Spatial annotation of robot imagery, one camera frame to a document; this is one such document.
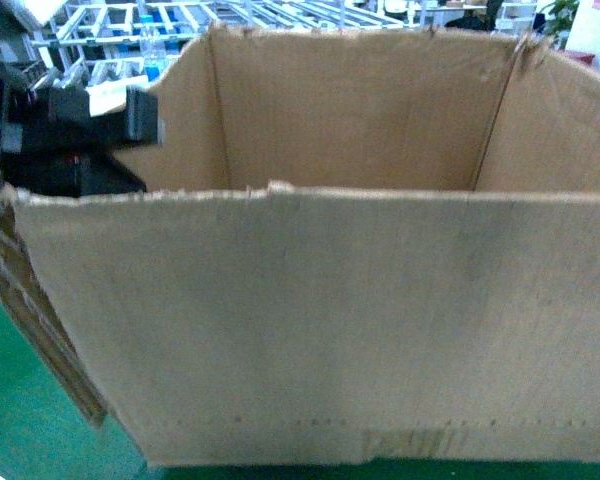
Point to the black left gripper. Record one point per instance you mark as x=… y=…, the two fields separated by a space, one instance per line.
x=51 y=145

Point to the large cardboard box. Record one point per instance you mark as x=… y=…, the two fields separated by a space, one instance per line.
x=352 y=245

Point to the clear plastic water bottle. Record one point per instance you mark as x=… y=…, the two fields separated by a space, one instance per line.
x=152 y=47

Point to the white pipe rack shelving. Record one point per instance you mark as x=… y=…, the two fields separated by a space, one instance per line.
x=99 y=41

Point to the seated person in black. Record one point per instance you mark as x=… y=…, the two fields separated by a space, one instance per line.
x=478 y=22

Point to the green potted plant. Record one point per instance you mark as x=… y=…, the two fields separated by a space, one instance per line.
x=559 y=19

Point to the red plastic crate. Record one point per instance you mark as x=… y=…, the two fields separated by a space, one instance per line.
x=586 y=58

